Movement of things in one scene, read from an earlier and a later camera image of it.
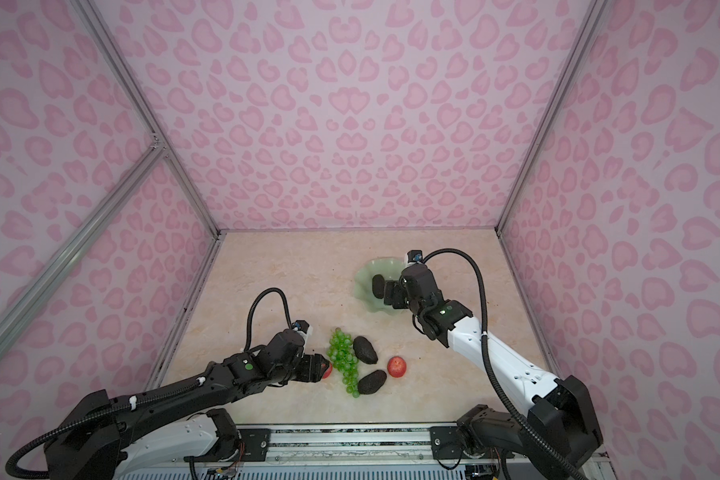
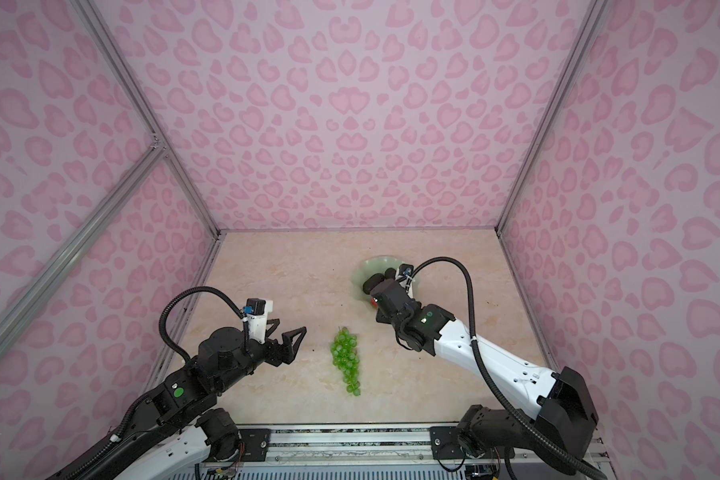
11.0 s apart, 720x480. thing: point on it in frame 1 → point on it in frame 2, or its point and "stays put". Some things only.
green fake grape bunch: x=343 y=357 stays put
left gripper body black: x=302 y=369 → x=254 y=358
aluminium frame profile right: x=568 y=75 stays put
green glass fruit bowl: x=390 y=269 stays put
